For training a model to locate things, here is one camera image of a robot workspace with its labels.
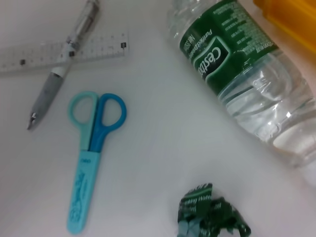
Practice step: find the clear plastic ruler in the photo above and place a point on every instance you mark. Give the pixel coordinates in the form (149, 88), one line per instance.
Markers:
(103, 48)

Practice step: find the green plastic wrapper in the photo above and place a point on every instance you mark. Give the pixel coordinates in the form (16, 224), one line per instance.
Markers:
(209, 214)

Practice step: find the blue capped scissors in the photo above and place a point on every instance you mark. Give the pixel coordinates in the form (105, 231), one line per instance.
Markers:
(82, 187)

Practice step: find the clear grey ballpoint pen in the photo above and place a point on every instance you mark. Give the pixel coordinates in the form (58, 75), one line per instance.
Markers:
(49, 86)

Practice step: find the yellow plastic bin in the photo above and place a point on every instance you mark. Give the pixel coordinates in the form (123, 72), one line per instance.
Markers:
(291, 19)

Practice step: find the clear green-label water bottle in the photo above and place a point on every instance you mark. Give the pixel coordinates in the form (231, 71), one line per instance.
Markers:
(222, 49)

